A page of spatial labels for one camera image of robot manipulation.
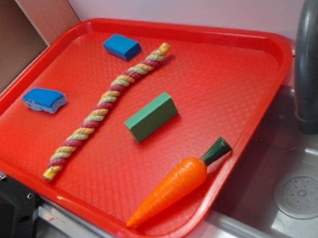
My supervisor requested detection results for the green rectangular block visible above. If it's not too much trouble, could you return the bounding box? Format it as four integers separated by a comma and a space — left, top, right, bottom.
124, 92, 178, 143

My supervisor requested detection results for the red plastic tray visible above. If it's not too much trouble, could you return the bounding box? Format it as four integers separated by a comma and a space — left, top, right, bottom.
0, 18, 293, 238

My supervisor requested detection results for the orange plastic toy carrot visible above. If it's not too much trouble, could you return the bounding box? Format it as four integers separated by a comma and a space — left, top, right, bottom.
126, 137, 232, 228

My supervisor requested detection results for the blue rectangular block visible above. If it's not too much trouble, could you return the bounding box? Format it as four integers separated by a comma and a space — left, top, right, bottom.
103, 34, 142, 61

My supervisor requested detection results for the blue torn sponge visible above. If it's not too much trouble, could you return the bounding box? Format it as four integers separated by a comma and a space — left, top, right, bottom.
22, 87, 67, 114

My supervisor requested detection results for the grey toy sink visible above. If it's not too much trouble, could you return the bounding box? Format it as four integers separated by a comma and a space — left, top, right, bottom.
208, 87, 318, 238

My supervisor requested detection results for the multicolored twisted rope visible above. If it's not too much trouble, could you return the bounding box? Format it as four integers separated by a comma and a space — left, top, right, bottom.
23, 41, 190, 183

